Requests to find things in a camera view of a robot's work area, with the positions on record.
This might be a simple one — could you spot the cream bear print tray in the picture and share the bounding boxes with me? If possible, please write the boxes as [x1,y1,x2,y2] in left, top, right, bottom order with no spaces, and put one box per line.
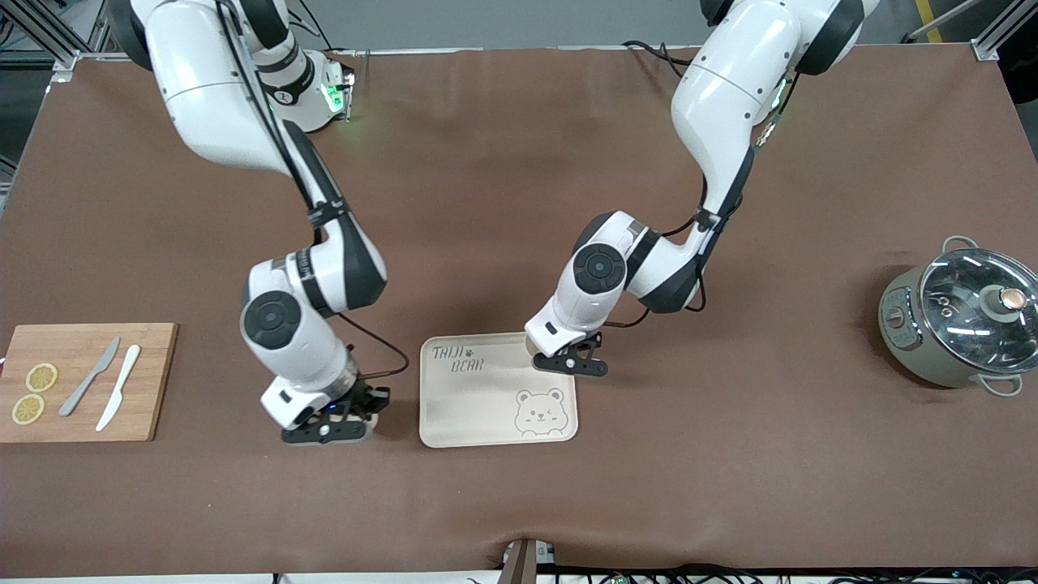
[418,331,580,449]

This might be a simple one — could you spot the bamboo cutting board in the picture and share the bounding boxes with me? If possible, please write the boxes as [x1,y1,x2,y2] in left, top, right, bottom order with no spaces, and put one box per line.
[0,323,179,444]

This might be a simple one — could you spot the white plastic knife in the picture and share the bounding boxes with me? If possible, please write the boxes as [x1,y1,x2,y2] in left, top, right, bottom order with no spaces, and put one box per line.
[95,345,142,432]

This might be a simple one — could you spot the brown table cover mat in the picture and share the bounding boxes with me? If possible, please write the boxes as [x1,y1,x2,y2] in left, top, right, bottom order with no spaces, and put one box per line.
[0,45,1038,578]

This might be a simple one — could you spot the grey plastic knife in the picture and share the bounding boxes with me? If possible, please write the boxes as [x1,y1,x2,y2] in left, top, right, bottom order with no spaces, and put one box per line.
[58,337,122,418]

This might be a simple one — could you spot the grey-green electric pot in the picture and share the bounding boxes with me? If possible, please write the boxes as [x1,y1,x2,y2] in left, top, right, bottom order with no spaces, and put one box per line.
[878,235,1038,398]

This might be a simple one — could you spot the glass pot lid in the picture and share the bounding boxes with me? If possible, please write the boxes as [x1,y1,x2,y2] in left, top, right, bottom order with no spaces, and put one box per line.
[920,247,1038,376]

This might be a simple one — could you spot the brown post with grey clamp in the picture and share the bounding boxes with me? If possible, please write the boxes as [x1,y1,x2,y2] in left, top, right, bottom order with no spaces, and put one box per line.
[499,538,560,584]

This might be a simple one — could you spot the black base cable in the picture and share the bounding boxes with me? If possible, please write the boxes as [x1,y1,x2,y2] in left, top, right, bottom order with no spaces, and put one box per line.
[621,39,690,78]

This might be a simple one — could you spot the aluminium frame profile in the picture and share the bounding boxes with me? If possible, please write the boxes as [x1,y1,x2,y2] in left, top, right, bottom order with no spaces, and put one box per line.
[908,0,1038,62]
[0,0,110,82]

